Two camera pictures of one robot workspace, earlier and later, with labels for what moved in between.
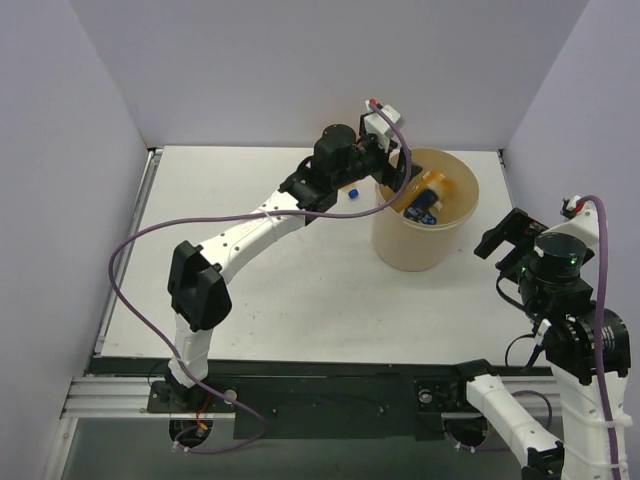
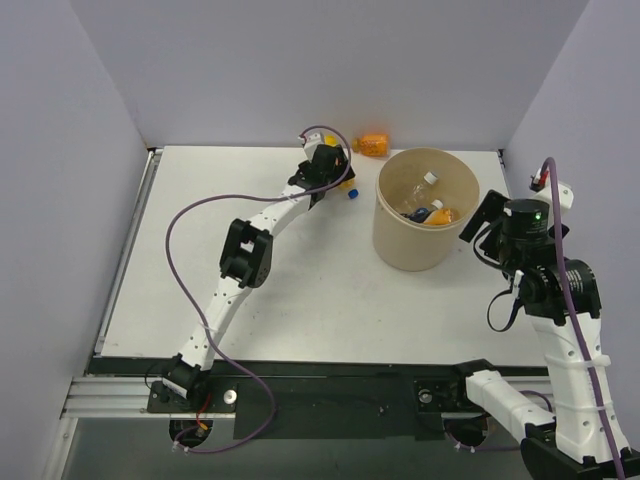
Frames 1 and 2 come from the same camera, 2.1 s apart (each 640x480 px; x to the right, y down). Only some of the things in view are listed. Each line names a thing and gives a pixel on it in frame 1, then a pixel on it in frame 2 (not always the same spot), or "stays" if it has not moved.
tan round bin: [409, 245] stays
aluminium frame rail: [111, 398] stays
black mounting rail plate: [318, 400] stays
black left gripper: [395, 170] to [333, 163]
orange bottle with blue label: [427, 192] to [439, 216]
